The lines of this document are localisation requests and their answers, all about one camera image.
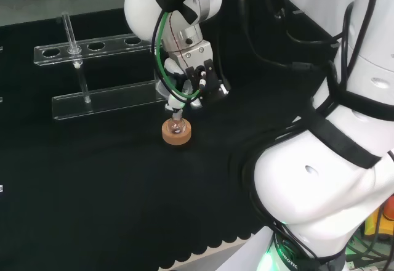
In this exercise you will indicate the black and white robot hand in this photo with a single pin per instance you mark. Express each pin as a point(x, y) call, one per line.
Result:
point(172, 71)

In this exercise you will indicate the clear plastic funnel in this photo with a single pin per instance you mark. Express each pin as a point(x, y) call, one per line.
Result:
point(160, 90)

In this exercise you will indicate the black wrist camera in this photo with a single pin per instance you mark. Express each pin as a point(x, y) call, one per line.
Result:
point(220, 90)

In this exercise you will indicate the glass round-bottom flask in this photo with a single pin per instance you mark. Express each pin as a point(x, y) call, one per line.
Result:
point(176, 127)

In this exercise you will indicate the yellow stop button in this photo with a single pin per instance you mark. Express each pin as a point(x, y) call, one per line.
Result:
point(386, 221)

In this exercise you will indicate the black bench cloth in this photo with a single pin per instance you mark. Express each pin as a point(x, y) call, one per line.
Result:
point(92, 175)

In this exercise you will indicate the clear acrylic funnel stand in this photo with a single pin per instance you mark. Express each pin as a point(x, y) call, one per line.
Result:
point(107, 104)

